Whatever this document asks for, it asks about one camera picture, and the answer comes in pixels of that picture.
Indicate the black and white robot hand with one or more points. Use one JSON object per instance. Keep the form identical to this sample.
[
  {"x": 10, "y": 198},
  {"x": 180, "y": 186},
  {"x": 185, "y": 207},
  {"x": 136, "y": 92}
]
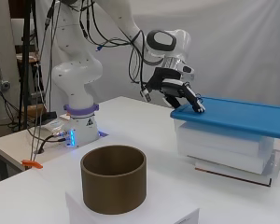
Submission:
[{"x": 171, "y": 84}]

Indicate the blue plastic box lid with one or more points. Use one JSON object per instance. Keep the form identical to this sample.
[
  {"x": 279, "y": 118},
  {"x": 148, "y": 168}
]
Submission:
[{"x": 239, "y": 115}]

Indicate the white seven-joint robot arm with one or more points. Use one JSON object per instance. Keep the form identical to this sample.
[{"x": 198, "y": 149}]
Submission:
[{"x": 77, "y": 71}]

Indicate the thick white book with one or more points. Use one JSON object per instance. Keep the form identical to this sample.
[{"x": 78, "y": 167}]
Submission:
[
  {"x": 227, "y": 160},
  {"x": 217, "y": 140}
]

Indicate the white hanging sheet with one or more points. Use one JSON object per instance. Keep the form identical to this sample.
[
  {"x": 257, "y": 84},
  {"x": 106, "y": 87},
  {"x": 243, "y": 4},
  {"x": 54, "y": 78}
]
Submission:
[{"x": 239, "y": 46}]

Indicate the thin book with dark edge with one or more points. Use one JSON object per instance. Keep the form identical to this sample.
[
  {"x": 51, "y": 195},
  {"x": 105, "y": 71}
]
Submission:
[{"x": 233, "y": 177}]

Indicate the brown round tub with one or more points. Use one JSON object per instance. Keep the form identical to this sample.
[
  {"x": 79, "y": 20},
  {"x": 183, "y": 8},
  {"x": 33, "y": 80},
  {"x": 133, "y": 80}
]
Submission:
[{"x": 115, "y": 186}]

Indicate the clear plastic box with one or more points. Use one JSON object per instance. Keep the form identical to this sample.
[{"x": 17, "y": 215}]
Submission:
[{"x": 278, "y": 155}]

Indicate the black tripod stand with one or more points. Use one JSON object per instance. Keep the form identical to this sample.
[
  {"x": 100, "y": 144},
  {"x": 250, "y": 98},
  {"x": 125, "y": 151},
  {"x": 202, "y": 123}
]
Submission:
[{"x": 25, "y": 62}]

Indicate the orange clamp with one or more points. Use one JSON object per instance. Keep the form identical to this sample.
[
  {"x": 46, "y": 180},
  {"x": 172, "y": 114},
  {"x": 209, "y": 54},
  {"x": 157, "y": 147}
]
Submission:
[{"x": 31, "y": 164}]

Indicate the grey wall socket box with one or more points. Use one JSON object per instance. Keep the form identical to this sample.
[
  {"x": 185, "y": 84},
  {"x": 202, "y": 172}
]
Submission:
[{"x": 3, "y": 85}]

